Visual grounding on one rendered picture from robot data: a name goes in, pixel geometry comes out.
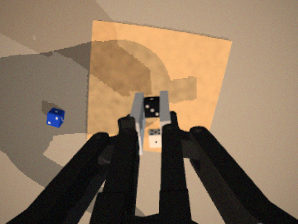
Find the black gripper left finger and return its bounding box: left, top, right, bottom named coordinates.
left=6, top=92, right=146, bottom=224

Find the blue die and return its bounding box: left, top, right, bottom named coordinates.
left=47, top=108, right=65, bottom=128

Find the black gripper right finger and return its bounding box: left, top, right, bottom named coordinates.
left=158, top=90, right=298, bottom=224

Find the orange flat mat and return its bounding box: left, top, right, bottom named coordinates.
left=87, top=20, right=232, bottom=141

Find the black die with white pips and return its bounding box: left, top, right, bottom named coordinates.
left=143, top=96, right=159, bottom=118

